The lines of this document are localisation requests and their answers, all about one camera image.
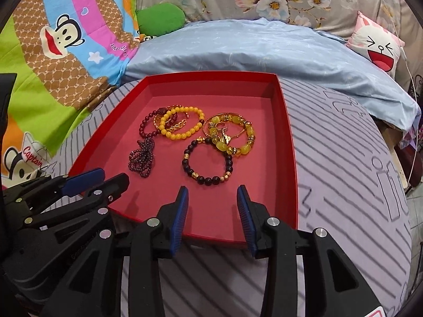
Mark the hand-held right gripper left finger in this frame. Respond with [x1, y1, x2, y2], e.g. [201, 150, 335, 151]
[40, 187, 190, 317]

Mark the black bead bracelet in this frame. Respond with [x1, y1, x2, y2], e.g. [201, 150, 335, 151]
[182, 137, 234, 186]

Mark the light blue quilt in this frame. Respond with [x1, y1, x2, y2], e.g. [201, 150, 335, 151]
[124, 17, 420, 131]

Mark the green plush pillow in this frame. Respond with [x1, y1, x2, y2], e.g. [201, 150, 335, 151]
[136, 3, 186, 37]

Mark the cartoon monkey blanket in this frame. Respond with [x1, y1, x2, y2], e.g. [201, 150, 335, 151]
[0, 0, 139, 185]

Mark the dark garnet bead strand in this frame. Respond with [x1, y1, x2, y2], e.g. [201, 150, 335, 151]
[128, 139, 157, 178]

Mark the red and yellow bead bracelet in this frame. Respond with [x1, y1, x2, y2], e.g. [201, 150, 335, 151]
[139, 105, 205, 141]

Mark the pink cartoon face pillow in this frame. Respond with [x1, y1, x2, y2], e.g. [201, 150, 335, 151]
[345, 11, 405, 75]

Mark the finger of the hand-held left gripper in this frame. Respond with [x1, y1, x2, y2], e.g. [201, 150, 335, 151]
[23, 173, 130, 228]
[13, 168, 106, 212]

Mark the beige cloth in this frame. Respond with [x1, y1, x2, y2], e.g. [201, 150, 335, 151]
[380, 0, 420, 86]

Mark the yellow cat-eye bead bracelet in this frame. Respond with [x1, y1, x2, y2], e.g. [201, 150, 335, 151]
[205, 113, 257, 156]

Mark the white cable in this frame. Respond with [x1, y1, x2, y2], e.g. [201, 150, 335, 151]
[380, 0, 417, 185]

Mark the thin gold bangle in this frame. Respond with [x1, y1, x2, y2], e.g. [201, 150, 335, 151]
[202, 114, 253, 141]

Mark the gold chain bangle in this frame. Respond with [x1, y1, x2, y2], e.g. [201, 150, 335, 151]
[153, 105, 190, 130]

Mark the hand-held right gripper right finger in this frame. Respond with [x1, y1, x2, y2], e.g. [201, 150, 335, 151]
[236, 185, 385, 317]

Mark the red cardboard box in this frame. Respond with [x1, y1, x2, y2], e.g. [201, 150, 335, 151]
[68, 73, 300, 250]

